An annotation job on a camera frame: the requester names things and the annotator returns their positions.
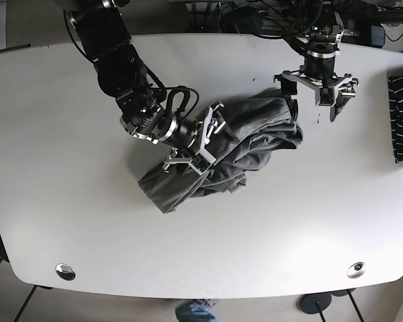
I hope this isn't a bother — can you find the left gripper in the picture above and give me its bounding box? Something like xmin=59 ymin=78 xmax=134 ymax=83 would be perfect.
xmin=274 ymin=43 xmax=359 ymax=122

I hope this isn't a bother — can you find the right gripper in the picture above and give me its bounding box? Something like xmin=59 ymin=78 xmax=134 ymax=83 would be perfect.
xmin=120 ymin=102 xmax=239 ymax=173

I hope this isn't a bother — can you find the grey T-shirt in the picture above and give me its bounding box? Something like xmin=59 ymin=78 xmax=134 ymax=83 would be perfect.
xmin=138 ymin=89 xmax=303 ymax=213

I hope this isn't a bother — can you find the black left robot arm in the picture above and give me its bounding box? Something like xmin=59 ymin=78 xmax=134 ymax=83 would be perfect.
xmin=254 ymin=1 xmax=359 ymax=121

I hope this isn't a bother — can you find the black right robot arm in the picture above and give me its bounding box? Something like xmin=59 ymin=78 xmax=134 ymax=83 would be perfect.
xmin=57 ymin=1 xmax=229 ymax=175

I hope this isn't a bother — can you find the black electronics box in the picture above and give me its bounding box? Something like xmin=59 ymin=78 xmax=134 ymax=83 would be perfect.
xmin=370 ymin=25 xmax=386 ymax=48

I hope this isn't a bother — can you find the black power adapter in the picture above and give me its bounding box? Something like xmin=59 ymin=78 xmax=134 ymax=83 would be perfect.
xmin=220 ymin=7 xmax=263 ymax=34

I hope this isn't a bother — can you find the right chrome table grommet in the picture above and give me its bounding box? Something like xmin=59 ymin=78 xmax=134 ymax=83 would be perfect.
xmin=347 ymin=262 xmax=366 ymax=279

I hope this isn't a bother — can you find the chrome table grommet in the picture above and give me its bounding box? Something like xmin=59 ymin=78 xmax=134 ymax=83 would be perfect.
xmin=55 ymin=263 xmax=76 ymax=281
xmin=347 ymin=262 xmax=366 ymax=279

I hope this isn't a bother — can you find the blue jeans leg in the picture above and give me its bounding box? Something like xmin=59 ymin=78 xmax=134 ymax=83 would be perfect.
xmin=175 ymin=299 xmax=217 ymax=322

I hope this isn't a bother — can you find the black round stand base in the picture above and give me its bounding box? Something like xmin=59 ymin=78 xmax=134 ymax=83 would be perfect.
xmin=298 ymin=292 xmax=332 ymax=315

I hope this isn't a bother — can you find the left chrome table grommet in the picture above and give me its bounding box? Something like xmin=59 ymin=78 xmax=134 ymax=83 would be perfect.
xmin=55 ymin=263 xmax=76 ymax=281

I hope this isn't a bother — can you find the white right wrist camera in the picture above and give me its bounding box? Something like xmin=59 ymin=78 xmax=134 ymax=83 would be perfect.
xmin=189 ymin=152 xmax=216 ymax=175

